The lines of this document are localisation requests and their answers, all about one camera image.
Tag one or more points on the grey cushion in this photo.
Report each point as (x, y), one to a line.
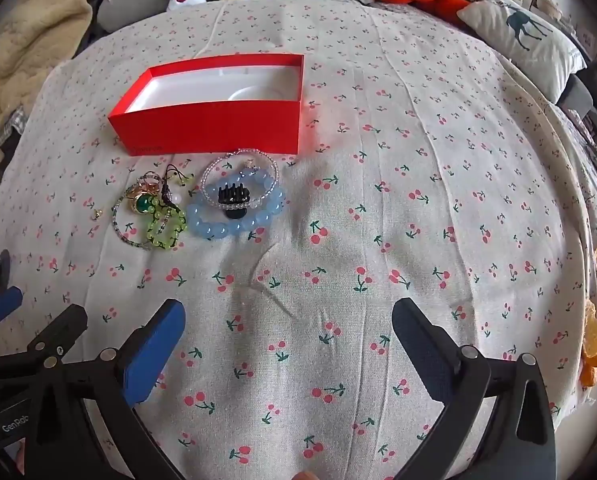
(576, 92)

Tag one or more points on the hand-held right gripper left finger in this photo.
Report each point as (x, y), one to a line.
(151, 360)

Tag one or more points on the red plush toy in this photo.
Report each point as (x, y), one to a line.
(443, 7)

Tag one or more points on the grey pillow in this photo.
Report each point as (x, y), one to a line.
(128, 5)

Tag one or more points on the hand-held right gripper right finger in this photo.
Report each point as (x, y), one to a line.
(423, 355)

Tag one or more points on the cherry print bedsheet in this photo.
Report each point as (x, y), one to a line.
(378, 185)

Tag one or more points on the black hair claw clip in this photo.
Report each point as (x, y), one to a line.
(233, 200)

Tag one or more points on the red cardboard box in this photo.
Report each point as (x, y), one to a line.
(203, 122)

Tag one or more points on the beige quilted blanket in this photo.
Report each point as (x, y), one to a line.
(33, 35)

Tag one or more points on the deer print pillow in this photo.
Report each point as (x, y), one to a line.
(523, 40)

